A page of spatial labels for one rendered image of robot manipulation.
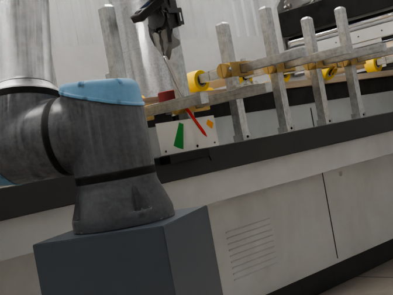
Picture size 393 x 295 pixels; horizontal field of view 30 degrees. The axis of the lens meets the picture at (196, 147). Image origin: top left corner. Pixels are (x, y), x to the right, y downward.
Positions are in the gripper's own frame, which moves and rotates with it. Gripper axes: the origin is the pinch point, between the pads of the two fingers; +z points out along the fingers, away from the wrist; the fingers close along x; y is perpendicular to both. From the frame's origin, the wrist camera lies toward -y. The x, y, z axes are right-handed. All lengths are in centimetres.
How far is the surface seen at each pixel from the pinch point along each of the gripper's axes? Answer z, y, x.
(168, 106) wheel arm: 15.4, -10.5, -8.2
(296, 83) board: 12, 96, 24
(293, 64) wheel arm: 7, 65, 1
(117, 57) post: -1.6, -13.4, 6.0
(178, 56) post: -0.5, 11.5, 6.0
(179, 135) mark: 24.1, 4.6, 5.2
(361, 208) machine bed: 72, 132, 28
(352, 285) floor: 101, 106, 23
